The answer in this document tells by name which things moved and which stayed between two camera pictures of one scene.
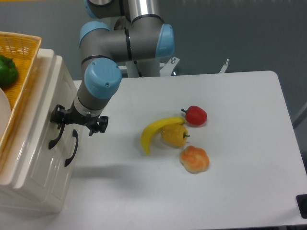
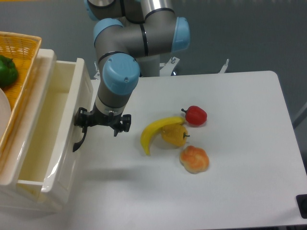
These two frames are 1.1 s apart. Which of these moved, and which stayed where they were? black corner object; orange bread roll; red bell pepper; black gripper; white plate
Moved: black gripper
Stayed: red bell pepper; white plate; orange bread roll; black corner object
